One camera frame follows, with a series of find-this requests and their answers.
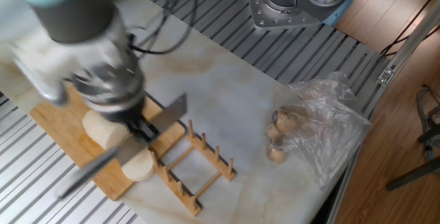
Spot silver corner bracket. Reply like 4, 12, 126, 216
377, 67, 395, 86

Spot white plastic wrist mount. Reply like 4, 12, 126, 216
10, 10, 133, 94

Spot black stand leg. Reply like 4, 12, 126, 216
384, 155, 440, 192

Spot white marble slab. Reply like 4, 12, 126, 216
0, 0, 365, 224

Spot black floor cable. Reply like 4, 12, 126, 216
379, 0, 440, 58

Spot grey cable bundle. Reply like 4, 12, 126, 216
415, 85, 440, 161

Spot black cable with metal plug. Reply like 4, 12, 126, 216
129, 0, 202, 56

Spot wooden peg rack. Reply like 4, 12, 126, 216
150, 119, 237, 217

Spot clear plastic bag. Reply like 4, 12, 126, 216
266, 71, 374, 187

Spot wooden cutting board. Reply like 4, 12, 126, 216
30, 82, 186, 201

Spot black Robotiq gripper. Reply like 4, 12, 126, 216
99, 96, 161, 144

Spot aluminium frame rail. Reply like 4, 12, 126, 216
324, 0, 440, 224

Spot steel cleaver knife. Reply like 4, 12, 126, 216
57, 92, 188, 201

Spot black cable with clip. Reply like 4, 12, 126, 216
126, 0, 185, 60

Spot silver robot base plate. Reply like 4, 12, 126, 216
245, 0, 324, 32

